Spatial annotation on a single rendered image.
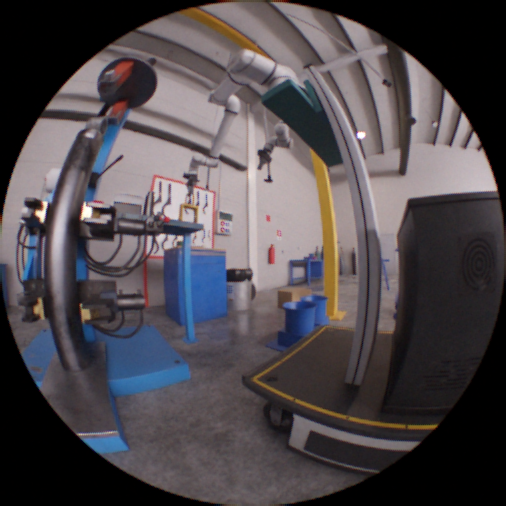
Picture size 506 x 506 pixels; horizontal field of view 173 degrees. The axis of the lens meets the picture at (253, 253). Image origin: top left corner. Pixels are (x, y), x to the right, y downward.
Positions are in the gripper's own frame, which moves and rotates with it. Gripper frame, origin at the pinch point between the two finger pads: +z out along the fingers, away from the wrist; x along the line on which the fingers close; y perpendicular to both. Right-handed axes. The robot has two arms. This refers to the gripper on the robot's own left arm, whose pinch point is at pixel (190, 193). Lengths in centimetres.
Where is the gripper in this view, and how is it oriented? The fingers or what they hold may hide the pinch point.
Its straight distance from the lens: 150.8
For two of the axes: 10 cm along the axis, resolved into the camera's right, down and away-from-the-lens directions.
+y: 6.8, 0.4, 7.3
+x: -7.4, 0.6, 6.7
